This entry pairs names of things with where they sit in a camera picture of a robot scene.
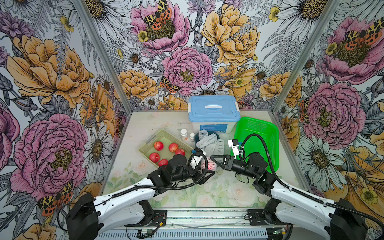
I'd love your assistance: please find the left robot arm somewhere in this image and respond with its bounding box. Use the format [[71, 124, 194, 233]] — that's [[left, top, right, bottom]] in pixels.
[[66, 153, 215, 240]]

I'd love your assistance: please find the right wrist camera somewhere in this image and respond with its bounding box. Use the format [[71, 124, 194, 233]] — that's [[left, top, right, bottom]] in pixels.
[[228, 139, 245, 161]]

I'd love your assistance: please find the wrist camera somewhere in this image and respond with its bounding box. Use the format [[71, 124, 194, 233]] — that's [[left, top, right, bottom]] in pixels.
[[190, 147, 207, 170], [228, 139, 245, 161]]

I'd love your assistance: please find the dark teal plastic tray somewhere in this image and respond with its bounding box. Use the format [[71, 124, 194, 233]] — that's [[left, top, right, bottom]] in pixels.
[[196, 130, 225, 157]]

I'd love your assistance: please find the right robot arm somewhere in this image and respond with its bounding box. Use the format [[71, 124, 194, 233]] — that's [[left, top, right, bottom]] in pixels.
[[211, 153, 368, 240]]

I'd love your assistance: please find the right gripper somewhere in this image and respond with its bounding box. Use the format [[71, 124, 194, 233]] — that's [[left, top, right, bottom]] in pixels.
[[210, 154, 258, 179]]

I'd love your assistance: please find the blue lidded storage box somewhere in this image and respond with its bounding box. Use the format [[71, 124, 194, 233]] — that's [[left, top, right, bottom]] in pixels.
[[188, 95, 241, 134]]

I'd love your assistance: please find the right black cable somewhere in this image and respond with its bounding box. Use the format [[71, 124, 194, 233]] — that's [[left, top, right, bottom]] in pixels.
[[239, 133, 384, 232]]

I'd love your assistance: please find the bright green perforated basket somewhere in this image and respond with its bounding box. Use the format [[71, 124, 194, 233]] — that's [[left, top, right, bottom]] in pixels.
[[234, 117, 280, 171]]

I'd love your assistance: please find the white foam net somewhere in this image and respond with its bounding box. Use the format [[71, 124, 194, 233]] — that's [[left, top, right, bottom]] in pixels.
[[205, 140, 225, 157], [196, 130, 220, 149]]

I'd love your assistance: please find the aluminium front rail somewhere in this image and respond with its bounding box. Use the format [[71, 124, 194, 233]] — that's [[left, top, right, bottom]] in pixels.
[[76, 207, 334, 240]]

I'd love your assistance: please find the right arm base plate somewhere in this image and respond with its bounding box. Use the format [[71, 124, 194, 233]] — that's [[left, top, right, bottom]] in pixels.
[[243, 209, 291, 227]]

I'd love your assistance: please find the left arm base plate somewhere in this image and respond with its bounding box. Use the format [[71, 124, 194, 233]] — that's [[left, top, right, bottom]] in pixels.
[[125, 209, 168, 227]]

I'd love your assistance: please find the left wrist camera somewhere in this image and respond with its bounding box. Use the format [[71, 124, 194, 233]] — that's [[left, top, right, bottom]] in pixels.
[[190, 147, 207, 170]]

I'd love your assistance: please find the white pill bottle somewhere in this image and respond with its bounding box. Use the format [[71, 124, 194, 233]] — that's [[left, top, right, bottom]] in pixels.
[[180, 129, 188, 141]]

